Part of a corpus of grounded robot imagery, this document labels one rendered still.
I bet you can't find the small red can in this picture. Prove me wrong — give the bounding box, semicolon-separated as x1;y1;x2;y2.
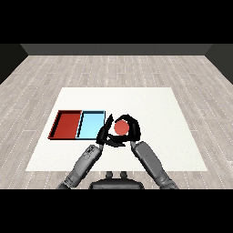
113;119;131;137

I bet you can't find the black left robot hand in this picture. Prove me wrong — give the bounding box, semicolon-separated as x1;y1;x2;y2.
96;113;114;146

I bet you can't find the shallow light blue open box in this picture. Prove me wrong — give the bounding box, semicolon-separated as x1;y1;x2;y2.
75;109;106;140

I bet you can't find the dark grey robot body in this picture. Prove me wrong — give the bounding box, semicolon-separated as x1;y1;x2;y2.
88;170;145;190

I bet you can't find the shallow red open box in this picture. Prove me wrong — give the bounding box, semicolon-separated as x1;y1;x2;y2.
47;109;83;141

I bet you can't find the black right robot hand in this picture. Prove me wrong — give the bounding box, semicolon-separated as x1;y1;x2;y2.
105;114;142;148

